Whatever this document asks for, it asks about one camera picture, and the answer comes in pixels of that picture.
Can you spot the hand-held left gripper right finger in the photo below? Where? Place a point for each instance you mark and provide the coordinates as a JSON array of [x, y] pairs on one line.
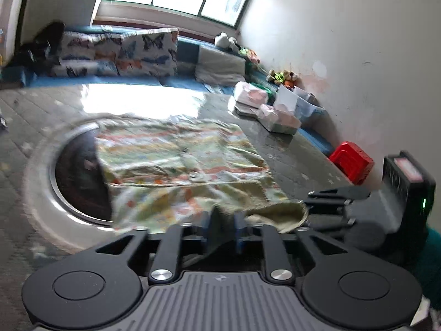
[[239, 231]]

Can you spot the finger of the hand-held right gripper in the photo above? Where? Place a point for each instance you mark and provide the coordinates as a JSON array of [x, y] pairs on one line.
[[332, 224], [339, 194]]

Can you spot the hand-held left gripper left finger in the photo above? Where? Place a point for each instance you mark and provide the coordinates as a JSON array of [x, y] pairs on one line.
[[206, 229]]

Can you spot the colourful patterned cloth garment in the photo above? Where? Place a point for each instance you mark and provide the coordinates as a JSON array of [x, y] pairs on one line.
[[179, 158]]

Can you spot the person's right forearm teal sleeve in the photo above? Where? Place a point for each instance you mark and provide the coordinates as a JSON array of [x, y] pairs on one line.
[[434, 265]]

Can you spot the red plastic stool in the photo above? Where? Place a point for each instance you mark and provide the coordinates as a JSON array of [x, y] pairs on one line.
[[352, 162]]

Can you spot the pink and green packaged cloth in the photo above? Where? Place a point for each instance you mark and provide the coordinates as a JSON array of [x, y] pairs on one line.
[[279, 120]]

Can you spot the clear plastic storage box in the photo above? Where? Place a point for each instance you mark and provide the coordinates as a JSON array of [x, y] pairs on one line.
[[299, 105]]

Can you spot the colourful plush toys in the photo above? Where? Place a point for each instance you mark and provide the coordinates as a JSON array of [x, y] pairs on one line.
[[284, 77]]

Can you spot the blue bench sofa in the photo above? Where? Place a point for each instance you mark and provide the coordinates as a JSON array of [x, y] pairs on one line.
[[179, 82]]

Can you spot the grey cushion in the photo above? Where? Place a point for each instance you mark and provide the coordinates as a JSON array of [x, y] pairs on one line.
[[220, 65]]

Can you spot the blue cushion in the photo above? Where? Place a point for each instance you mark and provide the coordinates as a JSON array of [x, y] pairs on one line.
[[187, 55]]

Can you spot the butterfly print cushion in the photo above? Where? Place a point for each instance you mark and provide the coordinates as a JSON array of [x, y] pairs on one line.
[[148, 53], [82, 53]]

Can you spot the white and black plush toy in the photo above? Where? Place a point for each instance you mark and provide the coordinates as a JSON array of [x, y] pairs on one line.
[[225, 41]]

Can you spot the dark cloth pile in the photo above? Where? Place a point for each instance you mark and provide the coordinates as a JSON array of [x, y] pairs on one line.
[[39, 46]]

